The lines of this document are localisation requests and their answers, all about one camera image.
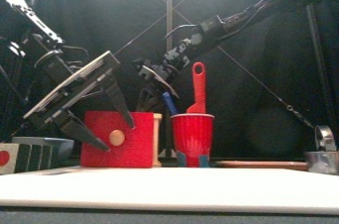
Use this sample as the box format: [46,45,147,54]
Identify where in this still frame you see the blue toy utensil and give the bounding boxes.
[160,91,180,117]

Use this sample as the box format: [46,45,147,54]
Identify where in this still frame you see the blue-grey bowl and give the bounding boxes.
[12,136,76,169]

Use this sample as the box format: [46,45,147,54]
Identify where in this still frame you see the red toy spatula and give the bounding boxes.
[186,61,208,115]

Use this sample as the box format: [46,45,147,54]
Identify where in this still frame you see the red and wooden toy box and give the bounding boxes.
[80,110,163,168]

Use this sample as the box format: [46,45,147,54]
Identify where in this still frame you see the red plastic cup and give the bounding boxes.
[170,112,216,168]

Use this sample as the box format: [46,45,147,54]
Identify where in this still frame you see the white cutting board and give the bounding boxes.
[0,167,339,216]

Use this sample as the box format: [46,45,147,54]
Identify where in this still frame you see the small metal cup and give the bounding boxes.
[303,125,339,175]

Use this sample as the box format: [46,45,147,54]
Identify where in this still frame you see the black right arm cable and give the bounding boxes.
[164,24,200,41]

